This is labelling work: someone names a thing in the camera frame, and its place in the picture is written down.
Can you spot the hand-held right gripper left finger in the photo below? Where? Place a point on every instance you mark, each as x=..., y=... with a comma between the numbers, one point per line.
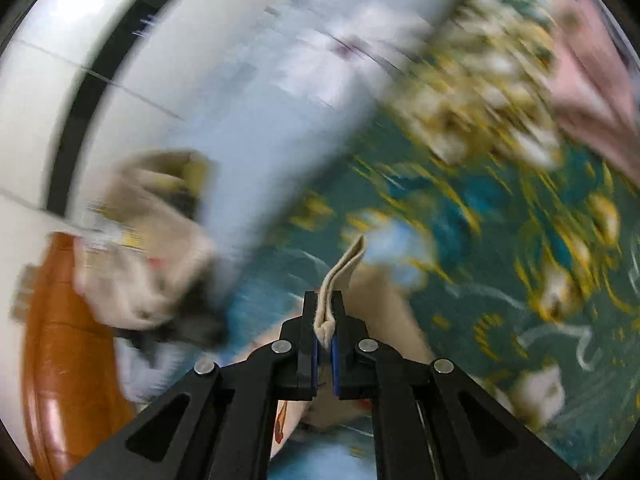
x=313, y=360

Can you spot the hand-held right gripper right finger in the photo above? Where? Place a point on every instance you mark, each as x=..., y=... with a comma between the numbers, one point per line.
x=336, y=365

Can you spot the beige garment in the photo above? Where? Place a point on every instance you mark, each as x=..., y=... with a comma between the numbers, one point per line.
x=345, y=270

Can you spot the green floral blanket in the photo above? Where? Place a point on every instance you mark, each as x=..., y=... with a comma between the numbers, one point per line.
x=500, y=260

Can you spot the light blue cloth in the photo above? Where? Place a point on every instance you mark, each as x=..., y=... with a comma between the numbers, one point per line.
x=280, y=110

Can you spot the pink cloth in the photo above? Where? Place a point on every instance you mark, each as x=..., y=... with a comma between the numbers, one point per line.
x=590, y=95

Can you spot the orange wooden bed frame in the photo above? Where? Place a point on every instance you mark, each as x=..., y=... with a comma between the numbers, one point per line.
x=60, y=360

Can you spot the black wall trim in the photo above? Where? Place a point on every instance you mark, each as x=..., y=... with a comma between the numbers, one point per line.
x=100, y=75

